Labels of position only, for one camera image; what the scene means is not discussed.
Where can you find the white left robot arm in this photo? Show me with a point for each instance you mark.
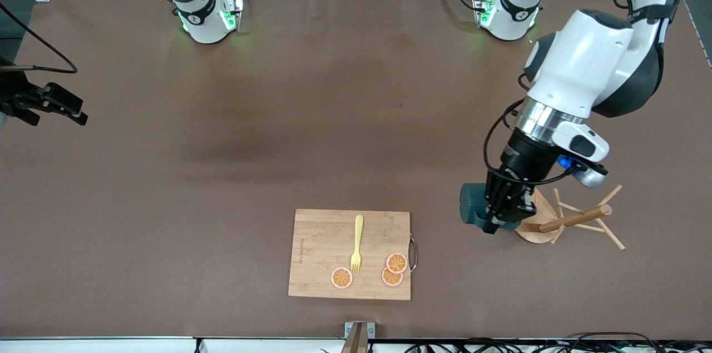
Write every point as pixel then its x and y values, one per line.
pixel 584 58

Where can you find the orange slice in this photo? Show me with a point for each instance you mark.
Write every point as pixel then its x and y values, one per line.
pixel 389 278
pixel 396 262
pixel 341 278

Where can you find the teal cup yellow inside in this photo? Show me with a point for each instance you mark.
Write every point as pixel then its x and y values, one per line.
pixel 473 205

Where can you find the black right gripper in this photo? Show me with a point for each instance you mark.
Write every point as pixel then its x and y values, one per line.
pixel 15 92

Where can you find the metal mounting bracket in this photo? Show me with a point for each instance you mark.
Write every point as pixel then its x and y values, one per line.
pixel 359 331

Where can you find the white table edge rail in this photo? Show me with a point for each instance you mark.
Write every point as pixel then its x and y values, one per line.
pixel 111 346

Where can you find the wooden mug tree rack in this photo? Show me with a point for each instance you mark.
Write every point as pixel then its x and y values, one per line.
pixel 573 218

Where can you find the bamboo cutting board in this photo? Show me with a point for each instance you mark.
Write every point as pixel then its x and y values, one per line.
pixel 322 242

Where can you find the yellow fork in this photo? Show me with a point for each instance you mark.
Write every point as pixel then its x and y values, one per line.
pixel 357 242

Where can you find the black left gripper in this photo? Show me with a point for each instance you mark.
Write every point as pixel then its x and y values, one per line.
pixel 525 160

